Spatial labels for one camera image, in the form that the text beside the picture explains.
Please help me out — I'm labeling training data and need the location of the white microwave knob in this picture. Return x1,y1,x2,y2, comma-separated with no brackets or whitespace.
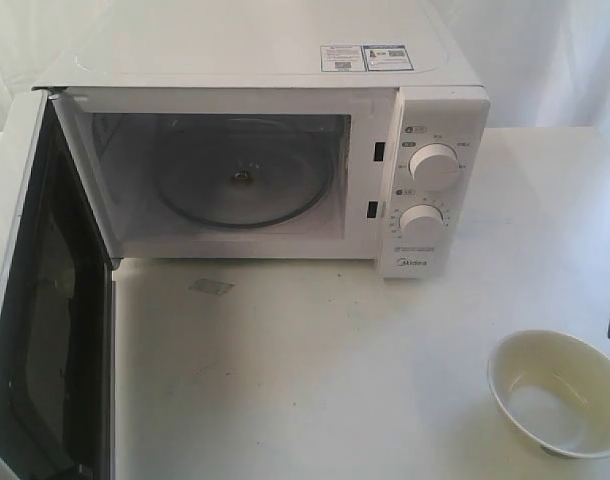
408,143,460,191
399,205,444,244

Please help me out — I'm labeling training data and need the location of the clear tape patch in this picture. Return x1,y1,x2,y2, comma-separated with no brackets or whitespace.
189,278,234,296

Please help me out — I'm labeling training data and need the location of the upper white microwave knob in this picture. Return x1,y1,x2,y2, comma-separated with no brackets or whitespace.
408,143,460,191

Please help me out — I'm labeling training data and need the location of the cream ceramic bowl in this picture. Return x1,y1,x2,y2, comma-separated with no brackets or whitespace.
487,330,610,460

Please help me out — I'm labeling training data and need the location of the white microwave oven body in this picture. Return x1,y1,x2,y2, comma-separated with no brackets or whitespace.
34,1,490,279

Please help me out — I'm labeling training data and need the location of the white microwave door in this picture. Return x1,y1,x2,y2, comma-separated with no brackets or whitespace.
0,90,115,479

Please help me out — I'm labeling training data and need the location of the blue white warning sticker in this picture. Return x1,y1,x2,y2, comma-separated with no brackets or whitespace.
320,45,414,72

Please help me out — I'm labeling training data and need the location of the lower white microwave knob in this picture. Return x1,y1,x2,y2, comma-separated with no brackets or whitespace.
399,205,444,244

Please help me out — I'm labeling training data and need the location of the glass microwave turntable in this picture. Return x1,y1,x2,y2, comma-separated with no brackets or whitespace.
154,114,343,229

